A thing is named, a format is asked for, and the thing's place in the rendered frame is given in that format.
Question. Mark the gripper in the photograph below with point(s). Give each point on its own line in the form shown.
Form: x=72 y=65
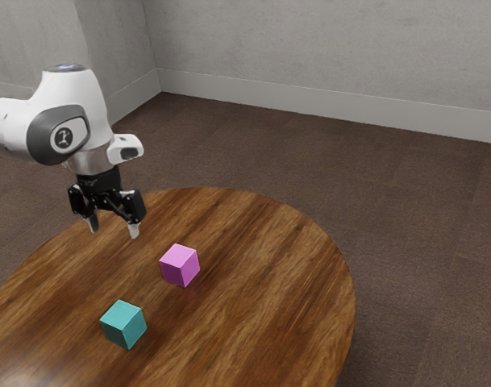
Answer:
x=98 y=183

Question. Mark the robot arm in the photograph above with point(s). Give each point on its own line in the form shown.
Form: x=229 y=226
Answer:
x=63 y=105

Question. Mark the pink block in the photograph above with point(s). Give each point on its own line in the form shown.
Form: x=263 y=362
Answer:
x=180 y=265

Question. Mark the teal block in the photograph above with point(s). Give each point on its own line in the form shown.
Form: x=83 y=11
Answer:
x=123 y=324

